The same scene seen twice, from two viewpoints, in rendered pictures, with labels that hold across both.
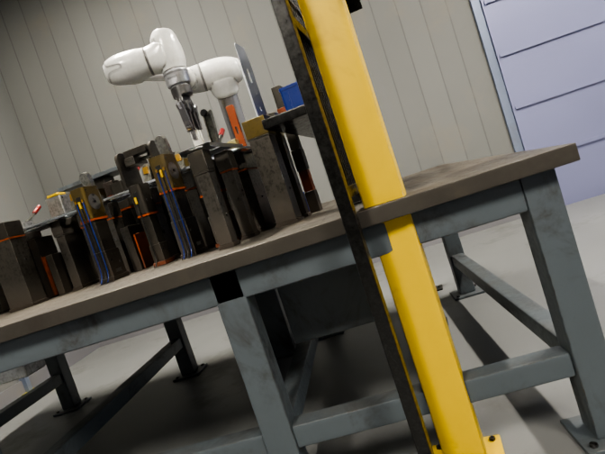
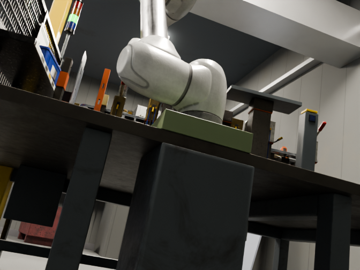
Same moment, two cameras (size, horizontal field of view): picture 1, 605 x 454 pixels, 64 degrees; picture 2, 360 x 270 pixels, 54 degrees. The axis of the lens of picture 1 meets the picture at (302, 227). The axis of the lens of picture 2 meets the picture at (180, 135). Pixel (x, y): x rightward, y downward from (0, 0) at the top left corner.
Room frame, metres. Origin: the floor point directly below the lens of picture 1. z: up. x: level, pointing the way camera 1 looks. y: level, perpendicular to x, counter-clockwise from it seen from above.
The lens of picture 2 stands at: (3.69, -0.14, 0.39)
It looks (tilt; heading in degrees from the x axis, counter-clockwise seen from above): 17 degrees up; 157
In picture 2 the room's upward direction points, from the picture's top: 11 degrees clockwise
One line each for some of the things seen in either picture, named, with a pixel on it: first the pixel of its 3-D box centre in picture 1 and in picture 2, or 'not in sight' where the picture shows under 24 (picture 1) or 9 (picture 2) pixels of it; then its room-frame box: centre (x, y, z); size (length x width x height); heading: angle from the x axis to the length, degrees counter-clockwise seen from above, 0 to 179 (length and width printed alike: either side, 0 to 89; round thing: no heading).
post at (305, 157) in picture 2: not in sight; (305, 156); (2.39, 1.09, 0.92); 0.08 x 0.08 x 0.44; 74
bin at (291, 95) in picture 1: (317, 101); (37, 70); (1.86, -0.20, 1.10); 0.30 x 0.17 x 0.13; 159
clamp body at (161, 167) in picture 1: (176, 206); not in sight; (1.62, 0.38, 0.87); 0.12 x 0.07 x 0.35; 164
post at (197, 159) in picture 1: (213, 199); not in sight; (1.41, 0.22, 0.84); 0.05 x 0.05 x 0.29; 74
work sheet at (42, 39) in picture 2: not in sight; (36, 54); (1.57, -0.24, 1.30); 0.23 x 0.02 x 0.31; 164
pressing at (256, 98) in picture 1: (254, 93); (78, 80); (1.73, 0.01, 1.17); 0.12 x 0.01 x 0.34; 164
